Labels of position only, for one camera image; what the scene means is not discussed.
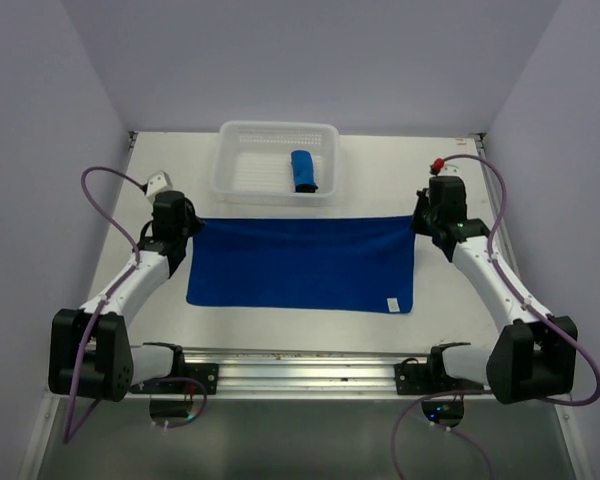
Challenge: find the blue towel with black trim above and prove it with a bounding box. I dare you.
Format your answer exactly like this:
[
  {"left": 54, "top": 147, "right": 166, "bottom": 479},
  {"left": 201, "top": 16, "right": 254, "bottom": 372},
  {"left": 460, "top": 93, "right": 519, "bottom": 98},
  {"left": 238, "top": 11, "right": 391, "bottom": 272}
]
[{"left": 290, "top": 150, "right": 318, "bottom": 194}]

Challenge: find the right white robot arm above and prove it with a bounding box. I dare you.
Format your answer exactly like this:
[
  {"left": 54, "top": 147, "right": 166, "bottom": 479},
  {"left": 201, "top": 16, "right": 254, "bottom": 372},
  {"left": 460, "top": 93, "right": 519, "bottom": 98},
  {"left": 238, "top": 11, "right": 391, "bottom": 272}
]
[{"left": 412, "top": 176, "right": 578, "bottom": 404}]

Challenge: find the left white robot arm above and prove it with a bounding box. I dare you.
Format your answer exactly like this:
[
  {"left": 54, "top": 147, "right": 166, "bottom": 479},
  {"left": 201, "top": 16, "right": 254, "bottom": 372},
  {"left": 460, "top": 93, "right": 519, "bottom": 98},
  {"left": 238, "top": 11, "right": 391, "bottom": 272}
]
[{"left": 48, "top": 190, "right": 203, "bottom": 401}]

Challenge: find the white plastic mesh basket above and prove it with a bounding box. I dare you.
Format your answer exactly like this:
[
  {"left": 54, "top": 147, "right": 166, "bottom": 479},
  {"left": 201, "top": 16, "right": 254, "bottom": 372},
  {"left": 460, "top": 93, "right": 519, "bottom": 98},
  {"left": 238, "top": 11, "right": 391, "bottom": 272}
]
[{"left": 210, "top": 121, "right": 341, "bottom": 207}]

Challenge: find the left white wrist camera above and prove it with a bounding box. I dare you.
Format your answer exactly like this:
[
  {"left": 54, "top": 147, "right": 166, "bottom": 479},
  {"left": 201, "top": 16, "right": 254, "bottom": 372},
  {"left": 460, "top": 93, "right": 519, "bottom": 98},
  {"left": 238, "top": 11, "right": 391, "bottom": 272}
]
[{"left": 141, "top": 170, "right": 173, "bottom": 204}]

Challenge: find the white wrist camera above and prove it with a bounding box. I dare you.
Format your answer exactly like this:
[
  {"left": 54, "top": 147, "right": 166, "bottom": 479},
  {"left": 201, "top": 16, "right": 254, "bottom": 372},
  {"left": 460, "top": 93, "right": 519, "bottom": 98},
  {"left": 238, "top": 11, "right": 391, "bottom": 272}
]
[
  {"left": 429, "top": 158, "right": 461, "bottom": 177},
  {"left": 141, "top": 170, "right": 173, "bottom": 204}
]

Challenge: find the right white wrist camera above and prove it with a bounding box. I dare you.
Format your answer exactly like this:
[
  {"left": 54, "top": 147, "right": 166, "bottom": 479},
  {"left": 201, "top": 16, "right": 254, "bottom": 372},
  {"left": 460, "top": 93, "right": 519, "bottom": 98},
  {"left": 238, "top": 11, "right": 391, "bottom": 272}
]
[{"left": 429, "top": 158, "right": 461, "bottom": 177}]

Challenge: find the purple cable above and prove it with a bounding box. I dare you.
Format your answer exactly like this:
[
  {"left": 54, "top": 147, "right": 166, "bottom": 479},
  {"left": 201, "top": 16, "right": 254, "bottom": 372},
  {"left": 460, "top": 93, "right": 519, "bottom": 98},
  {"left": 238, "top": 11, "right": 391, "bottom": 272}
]
[
  {"left": 62, "top": 166, "right": 149, "bottom": 445},
  {"left": 389, "top": 389, "right": 496, "bottom": 480},
  {"left": 442, "top": 153, "right": 600, "bottom": 407},
  {"left": 139, "top": 377, "right": 209, "bottom": 429}
]

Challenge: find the left black base bracket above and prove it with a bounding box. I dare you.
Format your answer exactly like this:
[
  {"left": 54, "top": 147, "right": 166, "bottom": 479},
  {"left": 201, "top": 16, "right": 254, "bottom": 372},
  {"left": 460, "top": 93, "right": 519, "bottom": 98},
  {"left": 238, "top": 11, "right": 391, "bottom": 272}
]
[{"left": 185, "top": 363, "right": 219, "bottom": 395}]

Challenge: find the black base bracket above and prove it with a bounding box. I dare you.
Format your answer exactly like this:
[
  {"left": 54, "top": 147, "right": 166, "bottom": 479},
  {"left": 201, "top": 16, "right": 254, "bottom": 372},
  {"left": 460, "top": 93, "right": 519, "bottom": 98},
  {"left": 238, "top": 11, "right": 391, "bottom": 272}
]
[
  {"left": 185, "top": 363, "right": 219, "bottom": 395},
  {"left": 393, "top": 357, "right": 432, "bottom": 396}
]

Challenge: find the aluminium mounting rail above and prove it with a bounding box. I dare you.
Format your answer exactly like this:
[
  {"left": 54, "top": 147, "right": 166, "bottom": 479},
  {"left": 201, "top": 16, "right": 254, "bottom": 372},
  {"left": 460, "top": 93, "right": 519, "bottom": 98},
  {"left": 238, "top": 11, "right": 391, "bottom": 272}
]
[{"left": 184, "top": 349, "right": 426, "bottom": 400}]

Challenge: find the right black base bracket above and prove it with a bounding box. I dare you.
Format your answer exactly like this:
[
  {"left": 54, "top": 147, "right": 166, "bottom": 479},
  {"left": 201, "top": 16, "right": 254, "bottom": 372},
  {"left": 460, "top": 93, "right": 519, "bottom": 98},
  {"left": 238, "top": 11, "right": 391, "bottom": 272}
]
[{"left": 393, "top": 357, "right": 432, "bottom": 396}]

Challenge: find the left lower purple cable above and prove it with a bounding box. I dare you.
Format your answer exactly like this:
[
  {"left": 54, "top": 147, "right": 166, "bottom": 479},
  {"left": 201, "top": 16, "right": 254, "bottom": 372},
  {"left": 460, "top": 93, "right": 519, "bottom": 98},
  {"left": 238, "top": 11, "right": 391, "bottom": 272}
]
[{"left": 139, "top": 377, "right": 209, "bottom": 429}]

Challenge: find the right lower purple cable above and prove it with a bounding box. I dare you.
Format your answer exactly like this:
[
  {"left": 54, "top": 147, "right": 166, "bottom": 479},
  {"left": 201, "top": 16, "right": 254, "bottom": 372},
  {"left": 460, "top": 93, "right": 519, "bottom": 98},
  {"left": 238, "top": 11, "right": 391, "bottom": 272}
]
[{"left": 389, "top": 389, "right": 496, "bottom": 480}]

